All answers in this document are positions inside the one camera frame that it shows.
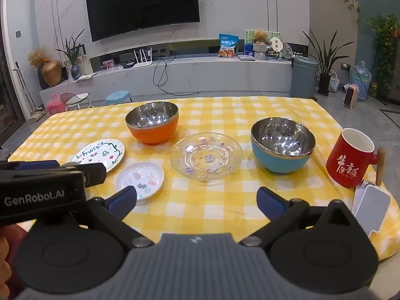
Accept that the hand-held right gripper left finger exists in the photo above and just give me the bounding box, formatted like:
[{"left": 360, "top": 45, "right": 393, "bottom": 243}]
[{"left": 72, "top": 186, "right": 155, "bottom": 247}]

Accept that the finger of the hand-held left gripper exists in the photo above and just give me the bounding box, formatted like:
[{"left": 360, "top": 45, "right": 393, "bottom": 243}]
[
  {"left": 75, "top": 163, "right": 107, "bottom": 189},
  {"left": 6, "top": 160, "right": 61, "bottom": 172}
]

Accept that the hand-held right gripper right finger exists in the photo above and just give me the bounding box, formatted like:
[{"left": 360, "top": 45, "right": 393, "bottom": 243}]
[{"left": 239, "top": 187, "right": 352, "bottom": 251}]

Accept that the white plate with leaf print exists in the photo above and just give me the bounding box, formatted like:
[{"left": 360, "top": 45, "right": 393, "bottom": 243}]
[{"left": 72, "top": 139, "right": 126, "bottom": 173}]

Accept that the small white plate with stickers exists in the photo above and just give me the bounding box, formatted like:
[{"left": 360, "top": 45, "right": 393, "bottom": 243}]
[{"left": 115, "top": 162, "right": 165, "bottom": 201}]

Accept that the blue steel bowl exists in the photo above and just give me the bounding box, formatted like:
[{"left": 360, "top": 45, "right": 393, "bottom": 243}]
[{"left": 250, "top": 117, "right": 316, "bottom": 174}]

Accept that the orange steel bowl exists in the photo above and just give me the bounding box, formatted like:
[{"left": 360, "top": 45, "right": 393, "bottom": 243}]
[{"left": 125, "top": 101, "right": 179, "bottom": 145}]

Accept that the clear glass plate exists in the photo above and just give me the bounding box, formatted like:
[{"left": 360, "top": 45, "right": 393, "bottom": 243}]
[{"left": 170, "top": 133, "right": 244, "bottom": 181}]

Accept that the red mug with wooden handle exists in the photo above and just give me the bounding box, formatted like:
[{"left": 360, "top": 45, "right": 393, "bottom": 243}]
[{"left": 326, "top": 127, "right": 386, "bottom": 189}]

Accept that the person's left hand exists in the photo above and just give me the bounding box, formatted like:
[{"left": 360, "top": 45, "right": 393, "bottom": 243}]
[{"left": 0, "top": 226, "right": 27, "bottom": 291}]

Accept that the grey mop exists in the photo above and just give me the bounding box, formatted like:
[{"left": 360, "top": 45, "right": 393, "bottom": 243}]
[{"left": 15, "top": 64, "right": 47, "bottom": 122}]

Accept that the yellow checked tablecloth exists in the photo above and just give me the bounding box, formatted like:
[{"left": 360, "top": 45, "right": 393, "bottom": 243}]
[{"left": 8, "top": 95, "right": 400, "bottom": 260}]

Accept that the small white chair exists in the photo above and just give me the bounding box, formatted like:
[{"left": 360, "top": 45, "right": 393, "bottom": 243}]
[{"left": 60, "top": 92, "right": 91, "bottom": 111}]

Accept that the blue plastic stool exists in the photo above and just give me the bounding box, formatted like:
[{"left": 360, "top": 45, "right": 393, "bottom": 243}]
[{"left": 105, "top": 90, "right": 132, "bottom": 106}]

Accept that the golden vase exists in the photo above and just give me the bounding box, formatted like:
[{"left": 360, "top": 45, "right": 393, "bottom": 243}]
[{"left": 41, "top": 59, "right": 62, "bottom": 87}]

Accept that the plant in blue vase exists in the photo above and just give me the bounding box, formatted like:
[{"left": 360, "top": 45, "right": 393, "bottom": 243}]
[{"left": 55, "top": 29, "right": 86, "bottom": 80}]

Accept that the dried flower bunch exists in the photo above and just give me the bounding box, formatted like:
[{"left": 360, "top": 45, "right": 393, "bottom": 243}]
[{"left": 27, "top": 47, "right": 51, "bottom": 68}]

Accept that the white router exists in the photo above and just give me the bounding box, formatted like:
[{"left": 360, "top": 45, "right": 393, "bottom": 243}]
[{"left": 133, "top": 47, "right": 154, "bottom": 68}]

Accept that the grey trash bin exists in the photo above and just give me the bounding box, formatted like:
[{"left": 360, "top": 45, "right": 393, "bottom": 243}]
[{"left": 290, "top": 55, "right": 319, "bottom": 99}]

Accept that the potted plant in black pot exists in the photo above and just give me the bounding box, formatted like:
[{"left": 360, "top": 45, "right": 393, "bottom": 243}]
[{"left": 302, "top": 29, "right": 344, "bottom": 97}]

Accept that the small pink heater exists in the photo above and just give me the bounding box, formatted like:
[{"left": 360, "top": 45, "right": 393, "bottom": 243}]
[{"left": 343, "top": 83, "right": 360, "bottom": 109}]

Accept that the small woven basket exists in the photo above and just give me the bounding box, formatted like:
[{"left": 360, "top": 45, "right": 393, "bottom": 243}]
[{"left": 328, "top": 71, "right": 341, "bottom": 92}]

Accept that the white tv cabinet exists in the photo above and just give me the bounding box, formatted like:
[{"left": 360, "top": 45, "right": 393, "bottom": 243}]
[{"left": 39, "top": 39, "right": 294, "bottom": 107}]

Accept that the clear water jug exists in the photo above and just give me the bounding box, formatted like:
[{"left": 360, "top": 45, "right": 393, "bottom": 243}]
[{"left": 350, "top": 61, "right": 372, "bottom": 101}]

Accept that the blue snack bag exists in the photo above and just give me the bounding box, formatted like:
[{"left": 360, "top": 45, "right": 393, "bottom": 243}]
[{"left": 218, "top": 33, "right": 240, "bottom": 58}]

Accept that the brown teddy bear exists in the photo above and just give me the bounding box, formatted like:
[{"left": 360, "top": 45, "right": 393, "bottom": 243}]
[{"left": 252, "top": 30, "right": 272, "bottom": 46}]

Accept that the green picture board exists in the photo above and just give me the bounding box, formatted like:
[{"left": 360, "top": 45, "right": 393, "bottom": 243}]
[{"left": 244, "top": 29, "right": 280, "bottom": 54}]

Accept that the black television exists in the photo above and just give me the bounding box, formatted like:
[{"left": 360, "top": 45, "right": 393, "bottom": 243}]
[{"left": 85, "top": 0, "right": 201, "bottom": 42}]

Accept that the green leafy plant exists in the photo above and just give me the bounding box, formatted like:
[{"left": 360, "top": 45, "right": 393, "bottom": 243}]
[{"left": 365, "top": 14, "right": 400, "bottom": 101}]

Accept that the black cable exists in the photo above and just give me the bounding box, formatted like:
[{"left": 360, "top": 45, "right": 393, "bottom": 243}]
[{"left": 152, "top": 57, "right": 201, "bottom": 96}]

